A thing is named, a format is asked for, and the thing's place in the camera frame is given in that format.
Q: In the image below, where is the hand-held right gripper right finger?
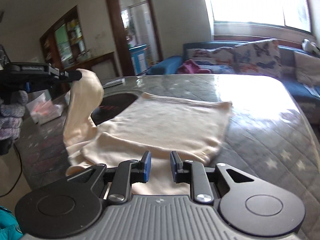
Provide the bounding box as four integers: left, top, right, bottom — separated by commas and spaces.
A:
170, 151, 257, 203

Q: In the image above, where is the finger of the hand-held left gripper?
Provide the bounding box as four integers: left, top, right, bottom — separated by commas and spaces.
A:
59, 69, 83, 83

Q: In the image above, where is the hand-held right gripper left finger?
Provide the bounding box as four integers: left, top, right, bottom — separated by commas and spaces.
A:
65, 151, 152, 204

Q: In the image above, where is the cream long-sleeve shirt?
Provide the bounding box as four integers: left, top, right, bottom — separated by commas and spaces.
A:
62, 68, 234, 195

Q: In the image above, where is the person's left hand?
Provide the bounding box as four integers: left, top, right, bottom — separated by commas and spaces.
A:
0, 90, 28, 142

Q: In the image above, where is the clear plastic bag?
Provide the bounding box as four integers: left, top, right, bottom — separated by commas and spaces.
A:
25, 91, 65, 125

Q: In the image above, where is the wooden shelf cabinet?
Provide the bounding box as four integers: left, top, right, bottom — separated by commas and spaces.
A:
39, 5, 116, 80

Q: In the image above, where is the flat grey box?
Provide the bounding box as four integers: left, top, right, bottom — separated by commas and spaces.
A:
102, 78, 125, 88

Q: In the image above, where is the round black induction cooktop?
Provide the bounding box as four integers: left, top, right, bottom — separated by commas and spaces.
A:
90, 93, 139, 126

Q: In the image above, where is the blue cabinet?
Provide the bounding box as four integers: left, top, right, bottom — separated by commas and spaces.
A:
129, 44, 148, 74

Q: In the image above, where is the grey quilted star table cover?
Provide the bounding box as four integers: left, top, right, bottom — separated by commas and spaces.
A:
15, 74, 320, 240

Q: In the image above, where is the blue sofa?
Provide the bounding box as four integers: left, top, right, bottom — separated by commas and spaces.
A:
147, 41, 320, 130

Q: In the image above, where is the magenta cloth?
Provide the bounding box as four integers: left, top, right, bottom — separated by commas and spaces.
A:
177, 59, 202, 74

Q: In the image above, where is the low butterfly print pillow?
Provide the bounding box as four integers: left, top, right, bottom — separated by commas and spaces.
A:
186, 46, 237, 74

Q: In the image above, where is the large butterfly print pillow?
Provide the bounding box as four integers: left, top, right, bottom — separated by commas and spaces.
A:
234, 39, 283, 79

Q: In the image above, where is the teal jacket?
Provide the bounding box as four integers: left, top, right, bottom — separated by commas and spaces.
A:
0, 205, 23, 240

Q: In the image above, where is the grey pillow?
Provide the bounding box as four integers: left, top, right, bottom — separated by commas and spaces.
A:
294, 50, 320, 87

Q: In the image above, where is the panda plush toy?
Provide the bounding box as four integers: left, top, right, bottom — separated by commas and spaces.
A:
301, 39, 318, 52

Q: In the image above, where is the window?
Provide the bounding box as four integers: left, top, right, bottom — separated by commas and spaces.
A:
200, 0, 313, 34

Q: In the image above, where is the dark wooden door frame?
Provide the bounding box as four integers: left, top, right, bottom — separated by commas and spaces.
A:
104, 0, 163, 77

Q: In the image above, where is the black cable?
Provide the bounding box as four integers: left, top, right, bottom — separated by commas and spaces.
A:
0, 144, 23, 197

